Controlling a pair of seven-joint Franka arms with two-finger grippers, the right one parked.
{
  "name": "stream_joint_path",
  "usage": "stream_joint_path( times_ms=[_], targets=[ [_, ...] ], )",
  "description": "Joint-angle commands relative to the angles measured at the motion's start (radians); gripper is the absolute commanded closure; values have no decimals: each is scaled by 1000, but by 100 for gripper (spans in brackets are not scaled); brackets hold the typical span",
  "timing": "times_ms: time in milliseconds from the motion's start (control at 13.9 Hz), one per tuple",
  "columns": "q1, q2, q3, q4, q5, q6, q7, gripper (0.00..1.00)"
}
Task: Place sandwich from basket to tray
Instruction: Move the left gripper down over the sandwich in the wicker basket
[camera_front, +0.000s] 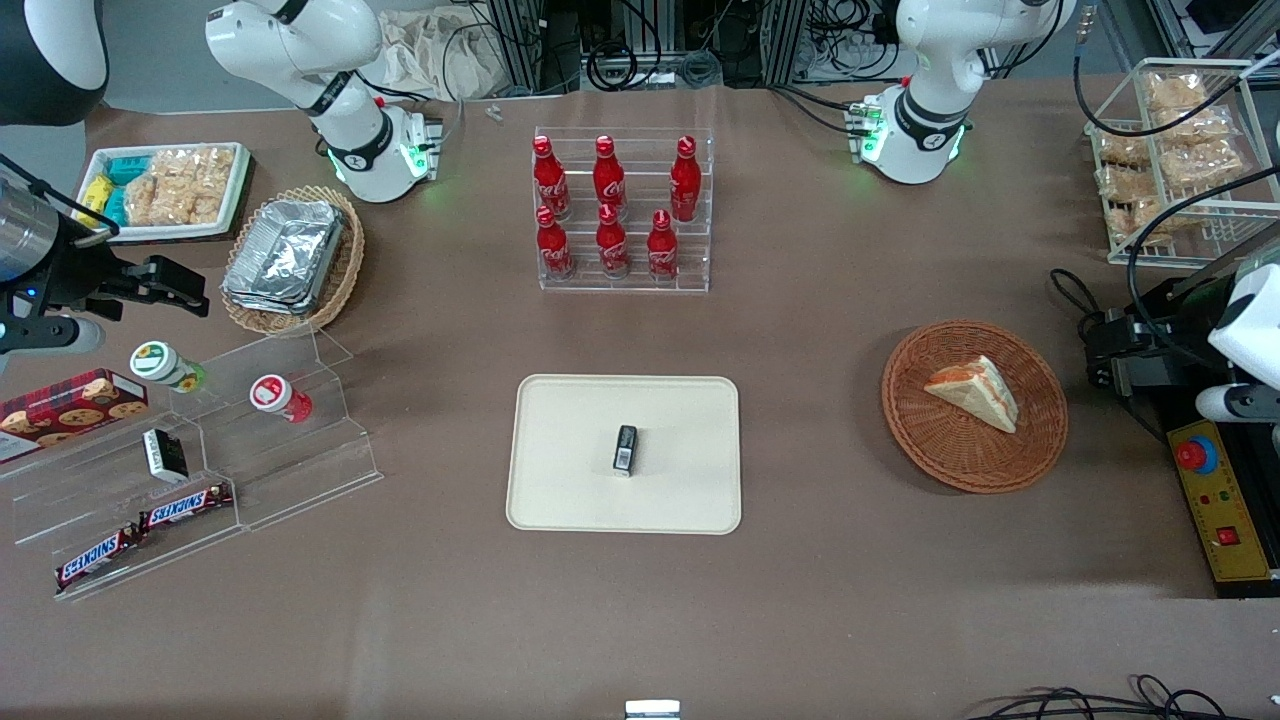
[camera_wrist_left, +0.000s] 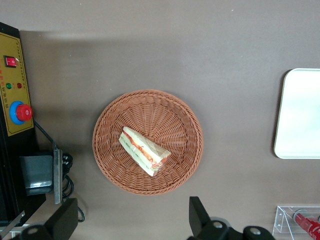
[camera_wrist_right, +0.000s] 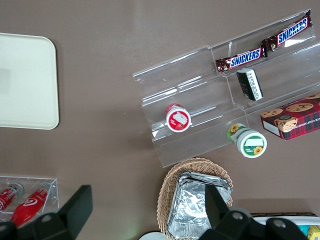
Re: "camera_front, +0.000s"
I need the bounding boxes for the clear acrylic stepped stand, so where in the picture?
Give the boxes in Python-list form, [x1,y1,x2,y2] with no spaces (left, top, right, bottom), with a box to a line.
[0,325,385,603]

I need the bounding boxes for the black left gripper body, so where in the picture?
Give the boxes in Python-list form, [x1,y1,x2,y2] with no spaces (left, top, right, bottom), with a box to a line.
[1132,285,1223,399]

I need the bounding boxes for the small black white box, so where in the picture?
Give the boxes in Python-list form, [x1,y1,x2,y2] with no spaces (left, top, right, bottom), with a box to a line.
[141,427,190,484]

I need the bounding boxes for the Snickers chocolate bar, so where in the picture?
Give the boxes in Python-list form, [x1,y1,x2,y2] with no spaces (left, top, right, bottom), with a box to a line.
[137,482,235,532]
[54,526,142,592]

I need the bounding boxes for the white rectangular snack tray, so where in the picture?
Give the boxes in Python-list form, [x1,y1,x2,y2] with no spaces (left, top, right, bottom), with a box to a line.
[77,142,253,245]

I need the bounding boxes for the clear fried snack bag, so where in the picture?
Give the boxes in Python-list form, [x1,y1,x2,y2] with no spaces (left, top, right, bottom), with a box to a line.
[1160,140,1247,191]
[1146,74,1209,113]
[1096,130,1151,169]
[1108,198,1201,249]
[1158,106,1235,147]
[1097,165,1159,204]

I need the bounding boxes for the clear acrylic bottle rack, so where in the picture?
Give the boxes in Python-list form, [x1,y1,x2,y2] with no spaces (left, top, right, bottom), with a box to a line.
[533,126,715,294]

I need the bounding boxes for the black looped table cable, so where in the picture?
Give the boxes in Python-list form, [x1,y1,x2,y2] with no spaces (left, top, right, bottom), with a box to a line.
[1048,267,1109,346]

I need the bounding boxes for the red lidded yogurt cup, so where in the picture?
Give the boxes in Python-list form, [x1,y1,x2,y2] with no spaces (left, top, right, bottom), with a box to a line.
[248,373,315,425]

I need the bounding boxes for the red cookie box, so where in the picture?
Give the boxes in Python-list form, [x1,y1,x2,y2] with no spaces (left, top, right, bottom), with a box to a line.
[0,367,150,464]

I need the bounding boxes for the silver foil tray stack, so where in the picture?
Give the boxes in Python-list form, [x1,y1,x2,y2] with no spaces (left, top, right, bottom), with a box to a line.
[221,198,347,317]

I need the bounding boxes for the black countertop appliance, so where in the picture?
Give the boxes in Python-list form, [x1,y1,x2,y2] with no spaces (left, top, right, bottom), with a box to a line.
[1140,225,1280,601]

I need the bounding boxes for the black base cables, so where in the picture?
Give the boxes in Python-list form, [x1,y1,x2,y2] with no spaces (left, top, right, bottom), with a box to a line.
[768,84,873,137]

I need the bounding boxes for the green lidded yogurt cup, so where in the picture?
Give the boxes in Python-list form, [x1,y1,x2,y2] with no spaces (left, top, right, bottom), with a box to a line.
[129,340,209,395]

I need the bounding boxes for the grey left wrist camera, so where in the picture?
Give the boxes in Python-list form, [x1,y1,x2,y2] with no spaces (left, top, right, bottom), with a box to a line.
[1195,384,1280,424]

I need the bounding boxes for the white wire shelf rack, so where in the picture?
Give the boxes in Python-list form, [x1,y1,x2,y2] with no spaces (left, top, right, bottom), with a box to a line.
[1084,57,1280,268]

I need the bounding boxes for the tan oval wicker basket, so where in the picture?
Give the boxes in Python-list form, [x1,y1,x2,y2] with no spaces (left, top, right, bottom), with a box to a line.
[219,184,366,338]

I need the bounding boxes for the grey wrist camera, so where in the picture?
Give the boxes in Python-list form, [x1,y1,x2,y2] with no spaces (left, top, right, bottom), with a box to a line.
[1195,384,1280,424]
[0,315,105,354]

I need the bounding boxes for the brown round wicker basket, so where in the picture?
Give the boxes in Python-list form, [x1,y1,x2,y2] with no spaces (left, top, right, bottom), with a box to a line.
[881,319,1069,495]

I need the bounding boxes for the cream rectangular tray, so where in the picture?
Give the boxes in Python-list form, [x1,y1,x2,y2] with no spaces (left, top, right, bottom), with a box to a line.
[505,374,743,536]

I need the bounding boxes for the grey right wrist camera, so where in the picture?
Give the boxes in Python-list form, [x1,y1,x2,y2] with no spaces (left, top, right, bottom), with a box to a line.
[0,315,105,354]

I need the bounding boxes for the rice cracker bag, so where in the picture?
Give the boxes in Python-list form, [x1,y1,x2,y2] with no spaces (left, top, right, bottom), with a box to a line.
[122,172,191,228]
[150,146,237,226]

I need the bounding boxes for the beige crumpled cloth bag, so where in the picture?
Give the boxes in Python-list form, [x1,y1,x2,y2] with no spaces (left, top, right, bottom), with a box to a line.
[378,8,513,101]

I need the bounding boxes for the triangular sandwich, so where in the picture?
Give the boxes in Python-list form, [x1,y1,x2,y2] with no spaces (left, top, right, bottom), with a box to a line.
[923,355,1020,434]

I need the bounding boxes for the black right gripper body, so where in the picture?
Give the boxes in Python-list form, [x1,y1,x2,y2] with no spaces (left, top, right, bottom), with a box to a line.
[35,215,129,321]

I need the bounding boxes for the red cola bottle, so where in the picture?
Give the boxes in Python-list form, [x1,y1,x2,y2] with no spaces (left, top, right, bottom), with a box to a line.
[595,203,632,279]
[531,135,572,222]
[592,134,628,220]
[646,209,682,282]
[669,135,703,223]
[535,206,577,281]

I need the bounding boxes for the black grey box device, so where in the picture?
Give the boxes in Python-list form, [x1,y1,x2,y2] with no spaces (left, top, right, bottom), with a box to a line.
[1105,345,1193,403]

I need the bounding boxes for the yellow emergency stop control box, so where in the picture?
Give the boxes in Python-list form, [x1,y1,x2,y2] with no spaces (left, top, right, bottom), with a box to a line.
[1167,419,1280,584]

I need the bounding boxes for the black cable bundle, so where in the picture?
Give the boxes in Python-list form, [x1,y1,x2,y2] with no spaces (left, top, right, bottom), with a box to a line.
[964,674,1280,720]

